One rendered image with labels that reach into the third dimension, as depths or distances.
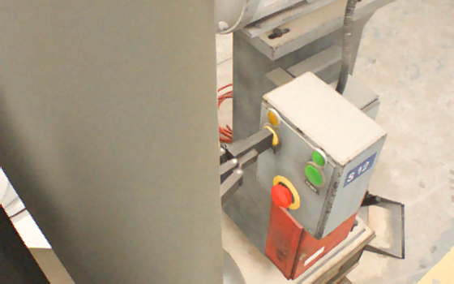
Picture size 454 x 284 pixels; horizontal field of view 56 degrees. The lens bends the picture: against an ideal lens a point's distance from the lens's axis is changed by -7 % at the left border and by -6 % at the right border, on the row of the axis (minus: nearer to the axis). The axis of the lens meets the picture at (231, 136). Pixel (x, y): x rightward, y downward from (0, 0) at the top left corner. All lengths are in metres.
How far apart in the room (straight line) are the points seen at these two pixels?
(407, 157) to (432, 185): 0.18
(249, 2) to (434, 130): 1.80
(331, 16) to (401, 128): 1.50
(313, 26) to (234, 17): 0.18
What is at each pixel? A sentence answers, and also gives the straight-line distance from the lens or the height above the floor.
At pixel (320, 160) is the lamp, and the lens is 0.59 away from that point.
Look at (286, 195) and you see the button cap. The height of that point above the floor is 0.99.
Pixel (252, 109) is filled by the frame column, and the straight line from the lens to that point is 1.04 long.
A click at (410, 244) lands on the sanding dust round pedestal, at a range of 1.90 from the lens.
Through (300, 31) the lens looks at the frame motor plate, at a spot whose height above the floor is 1.12.
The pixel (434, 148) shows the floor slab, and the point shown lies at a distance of 2.25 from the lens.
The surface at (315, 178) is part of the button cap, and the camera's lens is 0.62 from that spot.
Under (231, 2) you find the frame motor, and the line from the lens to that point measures 0.65.
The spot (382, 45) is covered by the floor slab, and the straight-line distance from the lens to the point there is 2.75.
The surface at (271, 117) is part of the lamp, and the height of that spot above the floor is 1.11.
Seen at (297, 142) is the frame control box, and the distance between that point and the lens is 0.62.
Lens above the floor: 1.56
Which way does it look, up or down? 49 degrees down
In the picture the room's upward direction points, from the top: straight up
